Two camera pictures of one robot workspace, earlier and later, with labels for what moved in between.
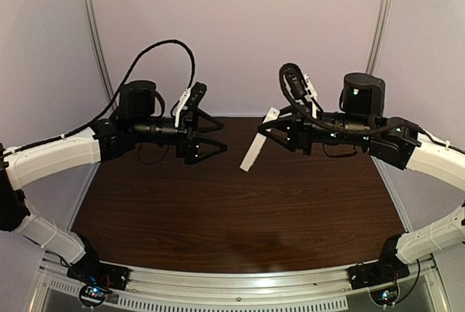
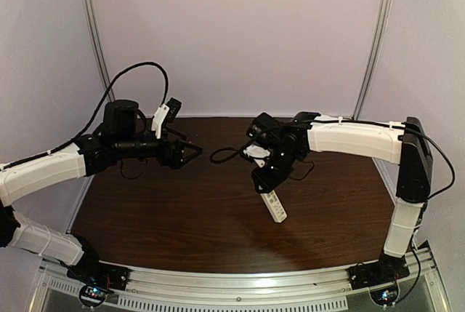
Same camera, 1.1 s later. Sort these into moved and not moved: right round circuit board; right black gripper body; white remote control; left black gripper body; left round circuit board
Moved: right black gripper body; left black gripper body; white remote control
Not moved: right round circuit board; left round circuit board
